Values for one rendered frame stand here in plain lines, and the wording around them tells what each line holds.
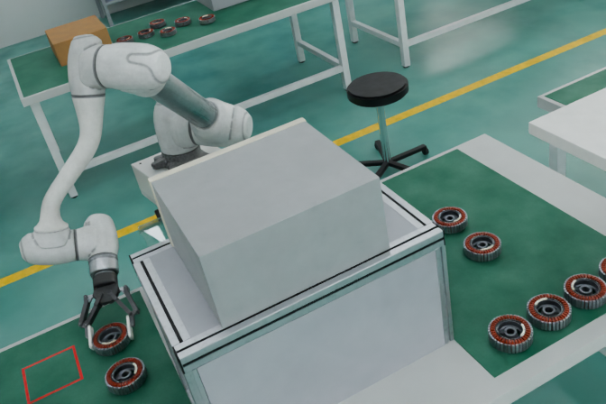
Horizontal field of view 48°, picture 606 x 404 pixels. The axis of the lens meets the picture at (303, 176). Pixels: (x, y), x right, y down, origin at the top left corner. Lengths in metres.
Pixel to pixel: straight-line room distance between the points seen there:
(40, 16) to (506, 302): 7.16
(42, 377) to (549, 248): 1.54
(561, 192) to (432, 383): 0.91
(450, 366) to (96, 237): 1.14
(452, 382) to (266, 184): 0.69
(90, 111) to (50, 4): 6.32
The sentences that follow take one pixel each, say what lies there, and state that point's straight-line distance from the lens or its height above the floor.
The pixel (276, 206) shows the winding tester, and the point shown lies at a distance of 1.46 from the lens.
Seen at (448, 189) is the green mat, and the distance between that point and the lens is 2.44.
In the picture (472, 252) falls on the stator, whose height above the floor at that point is 0.78.
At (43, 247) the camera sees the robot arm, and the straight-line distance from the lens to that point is 2.22.
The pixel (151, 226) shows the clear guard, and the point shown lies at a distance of 2.00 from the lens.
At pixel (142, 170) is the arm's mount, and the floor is 0.87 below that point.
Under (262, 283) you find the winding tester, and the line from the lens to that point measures 1.47.
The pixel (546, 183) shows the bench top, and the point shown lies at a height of 0.75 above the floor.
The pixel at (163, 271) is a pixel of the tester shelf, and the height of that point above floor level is 1.11.
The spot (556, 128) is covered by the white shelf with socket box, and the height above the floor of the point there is 1.21.
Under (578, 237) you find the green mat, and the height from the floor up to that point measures 0.75.
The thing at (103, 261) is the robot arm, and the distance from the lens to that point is 2.20.
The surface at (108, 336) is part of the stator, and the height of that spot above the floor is 0.77.
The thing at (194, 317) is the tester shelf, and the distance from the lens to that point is 1.56.
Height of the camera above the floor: 2.11
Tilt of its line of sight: 31 degrees down
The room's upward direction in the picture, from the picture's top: 12 degrees counter-clockwise
